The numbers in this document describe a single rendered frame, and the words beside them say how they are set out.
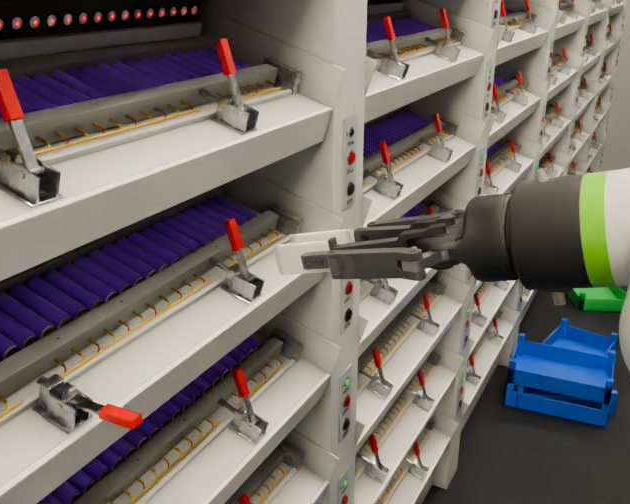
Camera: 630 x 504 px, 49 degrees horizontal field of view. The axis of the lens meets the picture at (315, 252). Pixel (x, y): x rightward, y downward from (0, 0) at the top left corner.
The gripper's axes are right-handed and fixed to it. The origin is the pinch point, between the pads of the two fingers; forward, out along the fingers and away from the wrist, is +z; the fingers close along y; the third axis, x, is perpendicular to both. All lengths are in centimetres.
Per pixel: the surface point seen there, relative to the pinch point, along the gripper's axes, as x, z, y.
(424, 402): -59, 26, 72
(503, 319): -77, 33, 160
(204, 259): -0.2, 15.3, 1.2
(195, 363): -8.0, 11.2, -9.0
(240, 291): -4.4, 11.8, 1.6
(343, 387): -29.0, 16.0, 24.5
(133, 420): -4.9, 4.0, -24.4
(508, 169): -22, 18, 141
